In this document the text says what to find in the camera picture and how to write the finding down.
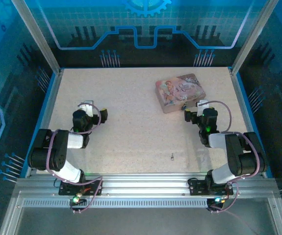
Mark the aluminium mounting rail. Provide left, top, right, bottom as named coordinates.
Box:
left=13, top=171, right=281, bottom=199

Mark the pink illustrated tin box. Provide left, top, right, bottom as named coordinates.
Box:
left=155, top=73, right=207, bottom=115

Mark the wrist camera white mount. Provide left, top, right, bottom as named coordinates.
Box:
left=78, top=99, right=95, bottom=116
left=196, top=98, right=209, bottom=116

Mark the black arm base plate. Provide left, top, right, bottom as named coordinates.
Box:
left=58, top=179, right=103, bottom=196
left=187, top=178, right=234, bottom=196

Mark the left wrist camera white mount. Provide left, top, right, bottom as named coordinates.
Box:
left=78, top=99, right=95, bottom=116

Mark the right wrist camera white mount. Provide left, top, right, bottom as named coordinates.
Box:
left=196, top=98, right=209, bottom=116

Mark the aluminium frame post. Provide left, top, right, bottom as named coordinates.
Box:
left=231, top=0, right=280, bottom=74
left=11, top=0, right=62, bottom=74

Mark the aluminium table side rail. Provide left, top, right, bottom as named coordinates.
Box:
left=229, top=67, right=267, bottom=177
left=25, top=69, right=64, bottom=177

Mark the slotted grey cable duct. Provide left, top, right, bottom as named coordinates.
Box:
left=22, top=198, right=211, bottom=209

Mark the aluminium front frame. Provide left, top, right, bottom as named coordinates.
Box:
left=0, top=180, right=282, bottom=235

